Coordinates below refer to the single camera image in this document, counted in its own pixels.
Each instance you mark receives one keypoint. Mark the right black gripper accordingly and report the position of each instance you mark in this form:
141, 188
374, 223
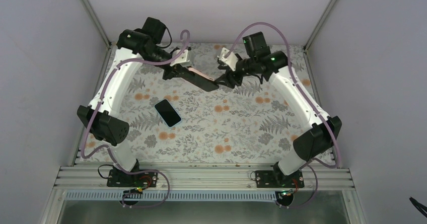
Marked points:
225, 78

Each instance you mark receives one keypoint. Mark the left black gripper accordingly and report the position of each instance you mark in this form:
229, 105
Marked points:
176, 71

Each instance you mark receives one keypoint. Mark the black smartphone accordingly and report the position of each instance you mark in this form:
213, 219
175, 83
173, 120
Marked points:
200, 82

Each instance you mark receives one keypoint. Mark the black phone light-blue case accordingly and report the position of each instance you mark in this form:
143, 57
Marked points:
168, 113

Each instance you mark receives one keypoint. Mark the pink phone case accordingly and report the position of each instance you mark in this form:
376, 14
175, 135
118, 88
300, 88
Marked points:
201, 72

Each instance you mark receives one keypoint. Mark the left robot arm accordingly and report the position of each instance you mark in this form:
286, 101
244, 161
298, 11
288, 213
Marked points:
135, 47

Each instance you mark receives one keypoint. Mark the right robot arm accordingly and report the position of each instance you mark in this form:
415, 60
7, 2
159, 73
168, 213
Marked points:
320, 130

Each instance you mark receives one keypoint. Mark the floral patterned table mat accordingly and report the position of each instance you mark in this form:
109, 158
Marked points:
251, 123

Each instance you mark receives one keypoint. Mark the black object at corner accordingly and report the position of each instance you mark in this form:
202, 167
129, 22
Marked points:
419, 206

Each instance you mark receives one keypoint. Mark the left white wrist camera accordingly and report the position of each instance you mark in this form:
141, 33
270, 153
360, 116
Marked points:
186, 59

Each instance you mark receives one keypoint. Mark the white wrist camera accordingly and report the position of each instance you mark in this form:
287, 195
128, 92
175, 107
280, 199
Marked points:
186, 59
225, 56

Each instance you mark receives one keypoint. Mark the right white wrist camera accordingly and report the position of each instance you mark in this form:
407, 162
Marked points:
225, 56

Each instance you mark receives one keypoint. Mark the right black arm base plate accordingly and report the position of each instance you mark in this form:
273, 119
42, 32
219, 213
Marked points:
272, 179

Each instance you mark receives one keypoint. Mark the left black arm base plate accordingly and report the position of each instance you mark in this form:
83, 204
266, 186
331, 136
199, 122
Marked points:
117, 178

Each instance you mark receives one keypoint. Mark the aluminium rail frame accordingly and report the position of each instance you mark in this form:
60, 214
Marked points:
198, 182

